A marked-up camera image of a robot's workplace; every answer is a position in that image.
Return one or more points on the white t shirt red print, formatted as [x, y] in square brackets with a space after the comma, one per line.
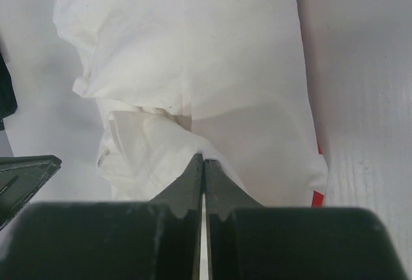
[221, 78]

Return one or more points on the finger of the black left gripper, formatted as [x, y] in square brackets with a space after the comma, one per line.
[21, 179]

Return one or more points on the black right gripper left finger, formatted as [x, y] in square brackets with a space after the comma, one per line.
[155, 239]

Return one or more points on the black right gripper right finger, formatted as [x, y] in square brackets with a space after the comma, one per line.
[249, 241]

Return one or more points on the folded black t shirt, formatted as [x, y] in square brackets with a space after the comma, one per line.
[8, 100]

